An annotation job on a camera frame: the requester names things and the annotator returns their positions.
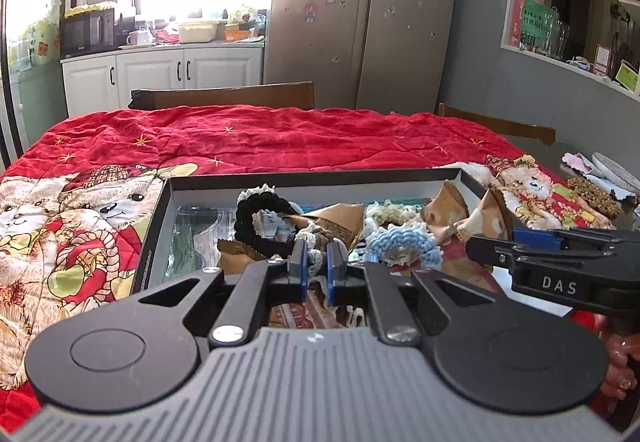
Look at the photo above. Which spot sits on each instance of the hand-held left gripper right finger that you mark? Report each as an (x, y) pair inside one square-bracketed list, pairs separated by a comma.
[(335, 272)]

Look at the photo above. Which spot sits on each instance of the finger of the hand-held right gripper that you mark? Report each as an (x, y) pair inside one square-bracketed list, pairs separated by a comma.
[(535, 238), (492, 252)]

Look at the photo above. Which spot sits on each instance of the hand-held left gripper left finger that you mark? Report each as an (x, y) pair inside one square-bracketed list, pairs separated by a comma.
[(300, 272)]

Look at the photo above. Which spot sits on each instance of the brown lace scrunchie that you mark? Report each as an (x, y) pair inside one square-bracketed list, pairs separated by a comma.
[(317, 247)]

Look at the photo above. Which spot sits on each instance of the bear-print gold packet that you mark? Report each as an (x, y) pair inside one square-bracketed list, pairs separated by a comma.
[(485, 217), (445, 209)]

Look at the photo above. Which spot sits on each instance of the gold pyramid packet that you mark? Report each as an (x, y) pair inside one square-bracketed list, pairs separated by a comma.
[(235, 257), (335, 222)]

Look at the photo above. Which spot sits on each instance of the black tray box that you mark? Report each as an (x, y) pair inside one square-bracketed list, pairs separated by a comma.
[(200, 192)]

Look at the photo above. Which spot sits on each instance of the person's right hand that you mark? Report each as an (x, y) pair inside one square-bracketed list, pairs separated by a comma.
[(620, 362)]

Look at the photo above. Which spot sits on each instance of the blue crochet scrunchie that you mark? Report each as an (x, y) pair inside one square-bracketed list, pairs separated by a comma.
[(380, 242)]

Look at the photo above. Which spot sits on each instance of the brown beaded mat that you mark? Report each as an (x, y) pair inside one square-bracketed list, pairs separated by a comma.
[(592, 194)]

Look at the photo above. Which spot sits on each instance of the black hair scrunchie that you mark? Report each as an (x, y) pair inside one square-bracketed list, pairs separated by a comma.
[(245, 222)]

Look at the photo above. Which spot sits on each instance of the cream fluffy scrunchie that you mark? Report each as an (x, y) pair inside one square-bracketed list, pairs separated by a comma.
[(395, 214)]

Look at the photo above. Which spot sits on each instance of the pink scalloped cloth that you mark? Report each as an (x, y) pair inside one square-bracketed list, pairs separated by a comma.
[(575, 163)]

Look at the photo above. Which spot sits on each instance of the green printed sheet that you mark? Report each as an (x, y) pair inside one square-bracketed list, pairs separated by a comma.
[(195, 237)]

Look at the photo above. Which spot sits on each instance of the wooden chair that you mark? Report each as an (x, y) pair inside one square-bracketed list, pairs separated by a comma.
[(495, 122), (225, 97)]

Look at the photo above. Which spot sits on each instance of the red bear-print blanket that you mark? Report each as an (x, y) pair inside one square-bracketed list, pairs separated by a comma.
[(275, 137)]

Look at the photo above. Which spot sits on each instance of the green card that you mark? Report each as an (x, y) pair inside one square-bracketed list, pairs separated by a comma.
[(627, 74)]

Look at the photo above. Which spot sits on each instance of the pink card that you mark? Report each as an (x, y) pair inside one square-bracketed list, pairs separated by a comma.
[(602, 59)]

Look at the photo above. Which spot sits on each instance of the glass pitcher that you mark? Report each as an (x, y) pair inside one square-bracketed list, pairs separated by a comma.
[(557, 39)]

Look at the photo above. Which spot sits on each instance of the silver refrigerator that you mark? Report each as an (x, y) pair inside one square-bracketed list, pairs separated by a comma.
[(330, 57)]

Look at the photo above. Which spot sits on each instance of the green printed bag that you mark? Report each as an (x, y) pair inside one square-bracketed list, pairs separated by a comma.
[(537, 22)]

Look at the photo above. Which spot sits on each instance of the red box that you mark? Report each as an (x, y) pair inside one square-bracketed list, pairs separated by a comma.
[(519, 9)]

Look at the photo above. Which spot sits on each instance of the orange box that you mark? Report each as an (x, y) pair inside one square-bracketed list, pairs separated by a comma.
[(240, 35)]

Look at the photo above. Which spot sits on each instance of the white kitchen cabinet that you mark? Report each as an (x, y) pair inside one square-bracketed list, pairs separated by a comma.
[(150, 77)]

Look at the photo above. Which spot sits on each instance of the cream plastic container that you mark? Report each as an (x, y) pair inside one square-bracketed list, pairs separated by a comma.
[(200, 32)]

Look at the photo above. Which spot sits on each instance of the girl fridge sticker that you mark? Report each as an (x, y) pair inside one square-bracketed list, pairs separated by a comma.
[(310, 12)]

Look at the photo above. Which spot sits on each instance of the white teapot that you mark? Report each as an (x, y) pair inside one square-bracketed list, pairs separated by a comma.
[(141, 37)]

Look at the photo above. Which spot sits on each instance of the pale green cabinet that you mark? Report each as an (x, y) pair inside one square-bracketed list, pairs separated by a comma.
[(30, 122)]

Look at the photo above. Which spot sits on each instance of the black microwave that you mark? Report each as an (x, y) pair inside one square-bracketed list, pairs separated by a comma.
[(82, 34)]

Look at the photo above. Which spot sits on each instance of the white wall shelf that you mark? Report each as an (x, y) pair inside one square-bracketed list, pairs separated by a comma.
[(510, 22)]

